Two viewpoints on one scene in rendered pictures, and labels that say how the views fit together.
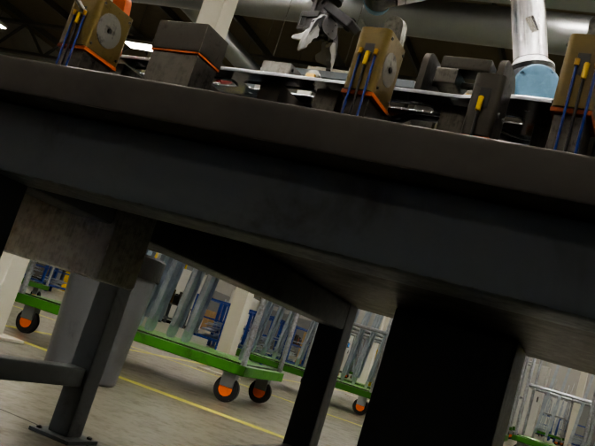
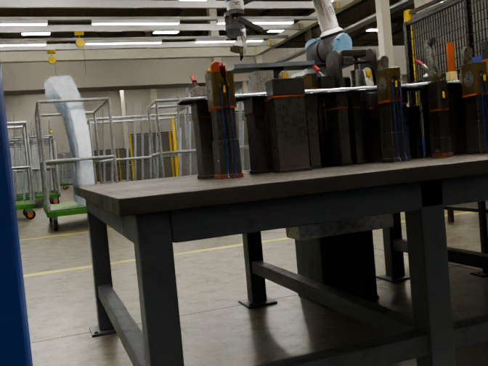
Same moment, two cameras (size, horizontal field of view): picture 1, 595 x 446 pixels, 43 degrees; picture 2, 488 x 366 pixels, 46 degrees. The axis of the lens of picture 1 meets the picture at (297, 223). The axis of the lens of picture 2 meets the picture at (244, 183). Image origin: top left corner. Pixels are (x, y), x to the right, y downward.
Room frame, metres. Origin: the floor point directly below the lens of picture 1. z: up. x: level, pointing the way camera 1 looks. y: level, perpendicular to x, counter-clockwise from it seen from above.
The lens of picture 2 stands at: (0.05, 1.85, 0.76)
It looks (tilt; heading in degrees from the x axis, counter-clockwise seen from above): 2 degrees down; 317
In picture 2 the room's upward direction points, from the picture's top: 5 degrees counter-clockwise
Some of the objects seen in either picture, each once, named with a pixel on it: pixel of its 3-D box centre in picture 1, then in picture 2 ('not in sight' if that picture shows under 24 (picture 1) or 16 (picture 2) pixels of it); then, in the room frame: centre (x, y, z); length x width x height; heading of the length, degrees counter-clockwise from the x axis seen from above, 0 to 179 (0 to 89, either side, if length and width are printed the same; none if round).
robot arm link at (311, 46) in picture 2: not in sight; (318, 52); (1.92, -0.49, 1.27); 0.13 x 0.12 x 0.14; 171
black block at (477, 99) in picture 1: (469, 164); (442, 119); (1.14, -0.23, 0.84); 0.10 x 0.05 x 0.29; 152
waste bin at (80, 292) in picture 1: (101, 311); not in sight; (4.21, 0.88, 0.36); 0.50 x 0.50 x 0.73
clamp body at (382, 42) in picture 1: (352, 128); (393, 115); (1.23, -0.04, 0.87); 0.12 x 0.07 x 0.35; 152
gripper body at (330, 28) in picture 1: (321, 17); (235, 26); (1.89, 0.10, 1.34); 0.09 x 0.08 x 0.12; 54
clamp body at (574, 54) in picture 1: (563, 153); (478, 109); (1.04, -0.34, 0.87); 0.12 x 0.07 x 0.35; 152
